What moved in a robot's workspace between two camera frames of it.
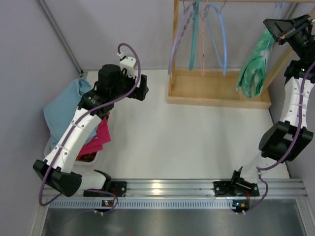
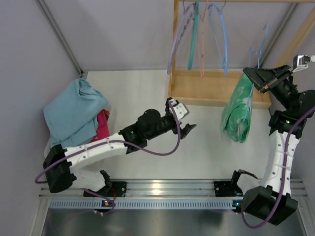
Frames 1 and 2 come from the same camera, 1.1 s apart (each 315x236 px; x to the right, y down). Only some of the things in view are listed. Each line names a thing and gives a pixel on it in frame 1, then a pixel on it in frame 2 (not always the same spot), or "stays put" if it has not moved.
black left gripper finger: [140, 93] → [184, 132]
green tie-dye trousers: [254, 68] → [237, 113]
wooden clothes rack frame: [217, 87] stays put
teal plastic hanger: [195, 23] stays put
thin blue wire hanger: [276, 5] → [258, 63]
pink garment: [103, 137] stays put
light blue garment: [60, 110] stays put
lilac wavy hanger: [182, 25] stays put
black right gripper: [292, 32] → [275, 79]
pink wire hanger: [202, 64] stays put
